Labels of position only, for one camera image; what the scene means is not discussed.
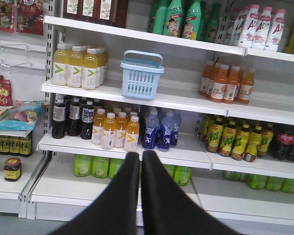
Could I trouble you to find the blue snack bag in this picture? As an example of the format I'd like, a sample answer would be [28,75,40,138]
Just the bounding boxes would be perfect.
[0,100,43,131]

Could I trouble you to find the white metal shelf unit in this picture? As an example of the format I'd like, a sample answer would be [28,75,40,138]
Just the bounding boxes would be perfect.
[0,0,294,234]

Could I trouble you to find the red sauce pouch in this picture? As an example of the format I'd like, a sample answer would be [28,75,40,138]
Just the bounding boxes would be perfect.
[0,75,13,107]

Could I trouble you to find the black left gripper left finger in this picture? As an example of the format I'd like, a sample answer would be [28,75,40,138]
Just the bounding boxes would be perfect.
[50,152,140,235]

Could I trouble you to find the plastic cola bottle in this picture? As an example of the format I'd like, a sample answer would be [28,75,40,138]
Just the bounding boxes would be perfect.
[273,125,294,160]

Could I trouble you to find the white AD milk bottle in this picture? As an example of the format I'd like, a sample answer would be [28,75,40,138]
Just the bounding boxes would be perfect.
[237,4,260,48]
[265,9,286,51]
[251,6,272,50]

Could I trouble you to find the yellow lemon tea bottle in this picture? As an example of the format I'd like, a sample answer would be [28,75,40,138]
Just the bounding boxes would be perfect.
[231,123,249,161]
[207,117,224,153]
[219,120,237,157]
[244,126,262,162]

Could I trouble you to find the orange vitamin drink bottle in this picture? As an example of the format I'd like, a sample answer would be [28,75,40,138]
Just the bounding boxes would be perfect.
[91,108,106,144]
[100,113,116,149]
[114,112,127,148]
[124,116,140,152]

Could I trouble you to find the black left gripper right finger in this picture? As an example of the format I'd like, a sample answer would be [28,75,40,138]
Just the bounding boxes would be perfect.
[141,151,232,235]

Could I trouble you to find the dark tea bottle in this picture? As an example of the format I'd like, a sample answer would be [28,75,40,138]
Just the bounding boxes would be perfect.
[51,97,66,139]
[67,97,82,136]
[80,100,95,140]

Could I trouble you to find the blue sports drink bottle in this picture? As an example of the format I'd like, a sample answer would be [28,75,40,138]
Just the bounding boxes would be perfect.
[157,110,174,152]
[142,109,159,150]

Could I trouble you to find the light blue plastic basket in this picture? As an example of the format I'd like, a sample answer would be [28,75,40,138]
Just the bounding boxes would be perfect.
[120,50,165,100]

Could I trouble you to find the orange C100 juice bottle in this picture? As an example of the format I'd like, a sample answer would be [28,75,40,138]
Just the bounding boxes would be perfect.
[237,68,255,104]
[210,64,229,103]
[222,66,240,104]

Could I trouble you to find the chili sauce jar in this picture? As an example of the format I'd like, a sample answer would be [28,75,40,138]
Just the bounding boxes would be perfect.
[4,158,22,182]

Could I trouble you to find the green cartoon tea bottle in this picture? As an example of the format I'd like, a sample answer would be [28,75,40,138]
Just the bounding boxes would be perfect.
[182,0,201,40]
[163,0,184,37]

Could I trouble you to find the pale yellow drink bottle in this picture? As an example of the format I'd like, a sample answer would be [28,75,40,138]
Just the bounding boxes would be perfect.
[81,48,98,90]
[52,44,69,86]
[67,46,83,88]

